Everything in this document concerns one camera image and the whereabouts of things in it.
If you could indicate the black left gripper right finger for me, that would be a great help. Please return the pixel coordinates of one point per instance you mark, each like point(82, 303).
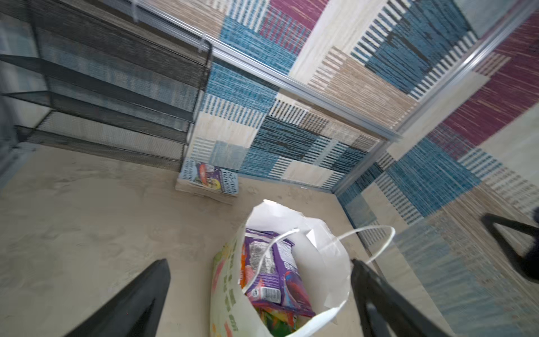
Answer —
point(382, 310)

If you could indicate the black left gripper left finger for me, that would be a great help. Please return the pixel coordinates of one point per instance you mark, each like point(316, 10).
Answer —
point(136, 310)

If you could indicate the white paper bag with illustration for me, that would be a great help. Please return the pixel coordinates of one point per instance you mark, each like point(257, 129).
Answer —
point(323, 263)

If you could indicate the green Fox's Spring Tea bag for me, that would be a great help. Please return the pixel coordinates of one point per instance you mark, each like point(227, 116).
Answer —
point(278, 322)

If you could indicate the purple snack packet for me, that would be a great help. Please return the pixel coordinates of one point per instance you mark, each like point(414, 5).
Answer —
point(272, 275)

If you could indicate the orange snack packet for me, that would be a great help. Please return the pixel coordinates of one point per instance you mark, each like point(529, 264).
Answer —
point(242, 279)

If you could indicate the paperback book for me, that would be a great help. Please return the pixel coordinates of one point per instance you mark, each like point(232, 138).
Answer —
point(205, 180)

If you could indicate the black wire shelf rack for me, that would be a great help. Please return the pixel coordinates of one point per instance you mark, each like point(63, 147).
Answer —
point(107, 78)

